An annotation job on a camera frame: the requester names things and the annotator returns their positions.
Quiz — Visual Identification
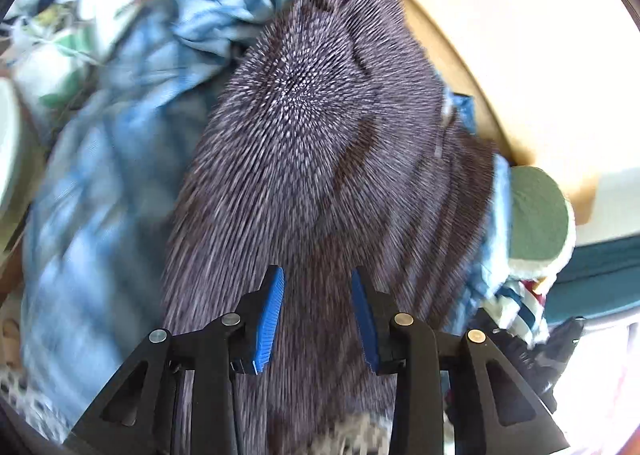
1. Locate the white green printed bag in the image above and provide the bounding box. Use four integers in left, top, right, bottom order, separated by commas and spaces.
5, 0, 141, 111

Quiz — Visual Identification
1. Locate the wooden headboard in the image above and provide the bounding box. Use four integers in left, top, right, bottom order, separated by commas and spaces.
350, 0, 640, 216

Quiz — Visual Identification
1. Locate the teal curtain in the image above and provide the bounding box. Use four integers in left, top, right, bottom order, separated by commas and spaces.
545, 235, 640, 326

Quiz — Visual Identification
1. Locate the purple speckled knit garment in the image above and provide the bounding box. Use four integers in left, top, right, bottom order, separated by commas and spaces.
160, 0, 501, 455

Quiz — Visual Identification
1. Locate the blue striped blanket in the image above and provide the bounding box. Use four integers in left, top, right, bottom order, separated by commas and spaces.
20, 0, 516, 431

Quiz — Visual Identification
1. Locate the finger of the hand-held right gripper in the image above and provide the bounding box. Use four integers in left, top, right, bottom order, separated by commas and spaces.
530, 317, 586, 398

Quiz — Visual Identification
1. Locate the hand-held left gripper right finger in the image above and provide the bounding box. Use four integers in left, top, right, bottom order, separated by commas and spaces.
350, 267, 571, 455

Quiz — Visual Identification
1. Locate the green dotted pillow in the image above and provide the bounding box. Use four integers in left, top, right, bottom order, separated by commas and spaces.
507, 166, 578, 281

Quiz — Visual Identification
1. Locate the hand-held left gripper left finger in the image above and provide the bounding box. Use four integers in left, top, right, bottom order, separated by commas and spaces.
62, 265, 286, 455

